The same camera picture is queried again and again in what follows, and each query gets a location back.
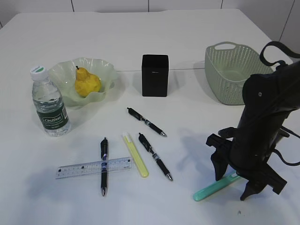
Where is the black square pen holder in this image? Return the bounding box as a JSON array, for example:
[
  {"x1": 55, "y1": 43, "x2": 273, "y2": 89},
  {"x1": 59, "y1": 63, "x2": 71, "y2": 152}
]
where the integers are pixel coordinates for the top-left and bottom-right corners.
[{"x1": 142, "y1": 54, "x2": 169, "y2": 97}]

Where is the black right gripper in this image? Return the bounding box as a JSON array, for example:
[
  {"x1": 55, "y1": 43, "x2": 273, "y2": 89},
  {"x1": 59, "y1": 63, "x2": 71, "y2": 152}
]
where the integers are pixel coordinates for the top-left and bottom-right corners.
[{"x1": 206, "y1": 112, "x2": 289, "y2": 201}]

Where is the green glass wavy plate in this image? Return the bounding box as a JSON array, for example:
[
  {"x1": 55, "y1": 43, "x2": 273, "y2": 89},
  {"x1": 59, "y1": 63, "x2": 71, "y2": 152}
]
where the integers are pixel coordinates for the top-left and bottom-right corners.
[{"x1": 48, "y1": 57, "x2": 118, "y2": 107}]

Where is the teal utility knife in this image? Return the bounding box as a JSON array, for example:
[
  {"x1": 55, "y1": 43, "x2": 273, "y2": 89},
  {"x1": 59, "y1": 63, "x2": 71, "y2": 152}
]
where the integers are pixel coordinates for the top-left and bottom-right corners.
[{"x1": 193, "y1": 171, "x2": 241, "y2": 202}]

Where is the black pen upper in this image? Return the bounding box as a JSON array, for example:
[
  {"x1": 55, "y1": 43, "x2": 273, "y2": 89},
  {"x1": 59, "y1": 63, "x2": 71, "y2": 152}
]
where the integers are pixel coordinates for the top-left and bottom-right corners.
[{"x1": 127, "y1": 107, "x2": 167, "y2": 137}]

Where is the green plastic woven basket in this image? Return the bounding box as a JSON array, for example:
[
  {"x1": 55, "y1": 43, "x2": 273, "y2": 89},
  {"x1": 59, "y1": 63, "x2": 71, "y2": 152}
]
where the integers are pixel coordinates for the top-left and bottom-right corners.
[{"x1": 204, "y1": 42, "x2": 273, "y2": 105}]

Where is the black pen middle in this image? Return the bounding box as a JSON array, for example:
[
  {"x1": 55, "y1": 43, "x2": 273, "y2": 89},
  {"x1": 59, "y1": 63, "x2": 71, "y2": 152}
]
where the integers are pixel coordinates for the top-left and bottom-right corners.
[{"x1": 138, "y1": 133, "x2": 173, "y2": 181}]

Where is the clear plastic water bottle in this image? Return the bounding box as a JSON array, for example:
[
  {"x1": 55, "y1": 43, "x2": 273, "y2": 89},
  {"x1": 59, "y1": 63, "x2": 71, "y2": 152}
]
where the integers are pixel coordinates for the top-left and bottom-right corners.
[{"x1": 30, "y1": 65, "x2": 71, "y2": 137}]

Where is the yellow utility knife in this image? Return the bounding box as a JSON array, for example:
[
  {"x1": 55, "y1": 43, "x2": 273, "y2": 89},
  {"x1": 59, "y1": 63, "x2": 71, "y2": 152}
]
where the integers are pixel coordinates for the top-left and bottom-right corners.
[{"x1": 122, "y1": 132, "x2": 149, "y2": 178}]

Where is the transparent plastic ruler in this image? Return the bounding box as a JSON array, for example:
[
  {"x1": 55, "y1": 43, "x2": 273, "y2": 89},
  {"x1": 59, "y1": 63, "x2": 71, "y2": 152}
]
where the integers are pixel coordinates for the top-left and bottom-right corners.
[{"x1": 55, "y1": 157, "x2": 132, "y2": 179}]

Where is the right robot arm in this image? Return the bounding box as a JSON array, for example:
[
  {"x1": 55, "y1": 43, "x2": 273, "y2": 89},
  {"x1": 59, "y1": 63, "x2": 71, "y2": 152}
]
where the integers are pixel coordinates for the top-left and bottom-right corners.
[{"x1": 206, "y1": 62, "x2": 300, "y2": 200}]

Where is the yellow pear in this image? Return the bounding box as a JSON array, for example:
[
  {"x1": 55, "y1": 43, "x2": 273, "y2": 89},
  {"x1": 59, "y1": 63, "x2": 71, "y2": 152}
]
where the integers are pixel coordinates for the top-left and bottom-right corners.
[{"x1": 75, "y1": 66, "x2": 101, "y2": 97}]

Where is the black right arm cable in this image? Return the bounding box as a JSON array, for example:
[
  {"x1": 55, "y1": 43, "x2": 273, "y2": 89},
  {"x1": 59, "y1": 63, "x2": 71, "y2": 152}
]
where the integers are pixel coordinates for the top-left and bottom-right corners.
[{"x1": 259, "y1": 41, "x2": 300, "y2": 166}]

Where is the black pen on ruler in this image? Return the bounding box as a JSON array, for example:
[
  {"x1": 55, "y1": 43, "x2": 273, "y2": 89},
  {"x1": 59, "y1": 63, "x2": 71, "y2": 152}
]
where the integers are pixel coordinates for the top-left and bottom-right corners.
[{"x1": 100, "y1": 137, "x2": 108, "y2": 196}]

